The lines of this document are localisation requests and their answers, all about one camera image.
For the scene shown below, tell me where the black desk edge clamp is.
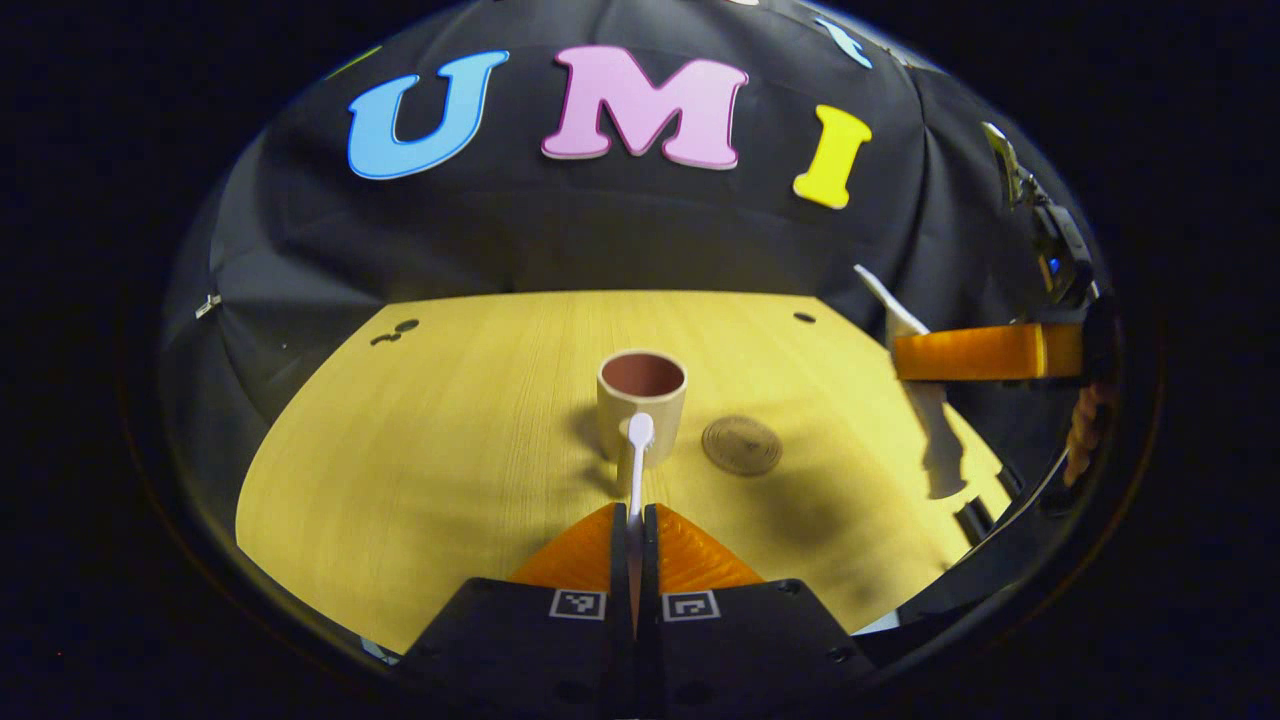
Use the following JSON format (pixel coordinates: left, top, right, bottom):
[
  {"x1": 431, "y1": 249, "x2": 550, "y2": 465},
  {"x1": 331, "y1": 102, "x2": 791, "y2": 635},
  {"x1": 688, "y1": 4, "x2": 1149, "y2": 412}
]
[{"x1": 952, "y1": 468, "x2": 1026, "y2": 549}]

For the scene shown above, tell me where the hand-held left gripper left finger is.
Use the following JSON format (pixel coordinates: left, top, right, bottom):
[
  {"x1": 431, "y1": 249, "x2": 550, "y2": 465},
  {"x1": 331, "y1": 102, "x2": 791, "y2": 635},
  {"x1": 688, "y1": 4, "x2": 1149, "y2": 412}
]
[{"x1": 395, "y1": 503, "x2": 633, "y2": 720}]

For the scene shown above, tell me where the black backdrop cloth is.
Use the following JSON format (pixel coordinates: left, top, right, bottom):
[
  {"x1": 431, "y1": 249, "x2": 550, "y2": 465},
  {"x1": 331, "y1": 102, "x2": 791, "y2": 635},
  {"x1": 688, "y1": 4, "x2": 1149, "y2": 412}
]
[{"x1": 160, "y1": 0, "x2": 1101, "y2": 561}]

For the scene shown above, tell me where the round brown coaster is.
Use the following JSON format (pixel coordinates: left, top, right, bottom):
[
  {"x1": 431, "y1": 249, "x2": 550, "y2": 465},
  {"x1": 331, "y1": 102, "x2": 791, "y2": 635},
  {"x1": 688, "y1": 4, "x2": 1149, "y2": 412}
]
[{"x1": 701, "y1": 415, "x2": 784, "y2": 478}]

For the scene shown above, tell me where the white toothbrush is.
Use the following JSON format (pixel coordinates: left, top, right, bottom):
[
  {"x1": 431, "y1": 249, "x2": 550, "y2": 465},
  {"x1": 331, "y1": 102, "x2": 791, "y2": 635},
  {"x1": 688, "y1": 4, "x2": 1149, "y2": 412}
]
[{"x1": 624, "y1": 412, "x2": 656, "y2": 631}]

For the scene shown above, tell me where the white toothpaste tube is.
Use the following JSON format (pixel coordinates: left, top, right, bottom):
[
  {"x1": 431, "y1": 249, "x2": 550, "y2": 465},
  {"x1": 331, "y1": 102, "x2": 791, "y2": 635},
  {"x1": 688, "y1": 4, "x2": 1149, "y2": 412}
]
[{"x1": 855, "y1": 264, "x2": 969, "y2": 501}]

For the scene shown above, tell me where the beige cup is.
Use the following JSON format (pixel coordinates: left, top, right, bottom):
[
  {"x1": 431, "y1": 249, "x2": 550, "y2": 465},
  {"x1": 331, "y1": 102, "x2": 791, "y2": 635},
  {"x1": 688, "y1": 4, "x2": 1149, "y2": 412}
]
[{"x1": 597, "y1": 349, "x2": 689, "y2": 469}]

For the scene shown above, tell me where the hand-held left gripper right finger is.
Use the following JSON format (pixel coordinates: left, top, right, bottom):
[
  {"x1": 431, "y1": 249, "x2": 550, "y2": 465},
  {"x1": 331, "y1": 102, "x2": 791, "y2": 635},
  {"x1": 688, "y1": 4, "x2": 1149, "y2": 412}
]
[{"x1": 640, "y1": 503, "x2": 883, "y2": 720}]

